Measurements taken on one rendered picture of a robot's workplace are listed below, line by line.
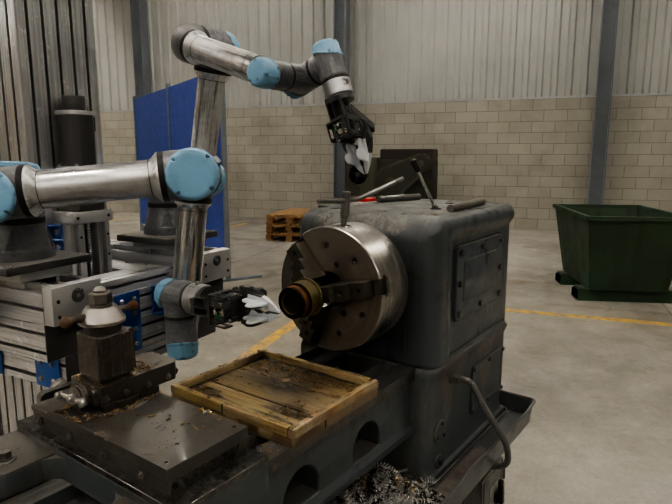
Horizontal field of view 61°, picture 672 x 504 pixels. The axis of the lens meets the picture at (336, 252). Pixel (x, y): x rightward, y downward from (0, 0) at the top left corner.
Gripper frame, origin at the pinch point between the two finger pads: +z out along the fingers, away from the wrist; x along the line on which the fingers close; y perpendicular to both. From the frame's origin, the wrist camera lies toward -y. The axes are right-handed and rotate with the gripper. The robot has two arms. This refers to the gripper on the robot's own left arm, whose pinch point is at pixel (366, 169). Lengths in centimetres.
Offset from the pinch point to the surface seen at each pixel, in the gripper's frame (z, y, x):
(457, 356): 56, -12, 4
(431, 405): 65, 1, -1
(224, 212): -77, -302, -380
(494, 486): 102, -32, -8
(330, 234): 15.0, 18.5, -3.5
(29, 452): 39, 87, -27
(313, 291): 27.0, 29.0, -4.8
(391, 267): 26.8, 12.4, 6.8
